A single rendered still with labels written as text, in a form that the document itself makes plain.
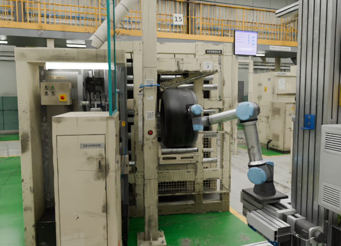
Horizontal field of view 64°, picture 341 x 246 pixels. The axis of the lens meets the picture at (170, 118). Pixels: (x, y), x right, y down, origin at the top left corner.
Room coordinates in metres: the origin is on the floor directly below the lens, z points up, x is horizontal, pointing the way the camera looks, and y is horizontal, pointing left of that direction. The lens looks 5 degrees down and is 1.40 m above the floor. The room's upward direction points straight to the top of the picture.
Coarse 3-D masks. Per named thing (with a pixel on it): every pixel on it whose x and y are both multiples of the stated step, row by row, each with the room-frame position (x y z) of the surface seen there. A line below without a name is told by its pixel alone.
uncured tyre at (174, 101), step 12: (168, 96) 2.42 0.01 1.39; (180, 96) 2.42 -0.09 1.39; (192, 96) 2.44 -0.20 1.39; (168, 108) 2.36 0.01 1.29; (180, 108) 2.35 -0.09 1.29; (168, 120) 2.34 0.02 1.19; (180, 120) 2.32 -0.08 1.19; (168, 132) 2.35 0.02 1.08; (180, 132) 2.34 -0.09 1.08; (192, 132) 2.36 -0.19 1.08; (168, 144) 2.43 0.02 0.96; (180, 144) 2.42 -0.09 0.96; (192, 144) 2.45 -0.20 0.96
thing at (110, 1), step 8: (112, 0) 2.17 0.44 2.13; (112, 8) 2.14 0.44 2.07; (112, 16) 2.13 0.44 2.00; (112, 24) 2.11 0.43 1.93; (112, 32) 2.09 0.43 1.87; (112, 40) 2.07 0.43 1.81; (112, 48) 2.05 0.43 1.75; (112, 56) 2.03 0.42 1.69; (112, 64) 2.01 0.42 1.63; (112, 72) 2.00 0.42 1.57; (112, 80) 1.98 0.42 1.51; (112, 88) 1.96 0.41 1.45; (112, 96) 1.94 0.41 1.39; (112, 104) 1.93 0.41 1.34; (112, 112) 1.91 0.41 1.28
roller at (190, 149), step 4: (164, 148) 2.45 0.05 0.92; (168, 148) 2.45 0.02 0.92; (172, 148) 2.45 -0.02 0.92; (176, 148) 2.46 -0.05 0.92; (180, 148) 2.46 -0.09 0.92; (184, 148) 2.47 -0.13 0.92; (188, 148) 2.47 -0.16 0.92; (192, 148) 2.47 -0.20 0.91; (196, 148) 2.48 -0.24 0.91; (164, 152) 2.44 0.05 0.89; (168, 152) 2.44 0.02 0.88; (172, 152) 2.45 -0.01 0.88; (176, 152) 2.46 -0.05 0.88; (180, 152) 2.47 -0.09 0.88
